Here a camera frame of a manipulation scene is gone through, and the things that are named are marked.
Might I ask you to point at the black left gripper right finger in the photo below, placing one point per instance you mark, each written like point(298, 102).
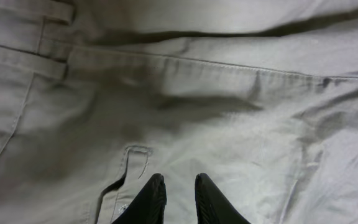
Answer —
point(212, 206)

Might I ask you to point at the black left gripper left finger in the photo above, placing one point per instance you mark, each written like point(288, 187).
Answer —
point(149, 204)

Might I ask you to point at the khaki green shorts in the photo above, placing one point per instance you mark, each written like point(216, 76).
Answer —
point(98, 96)

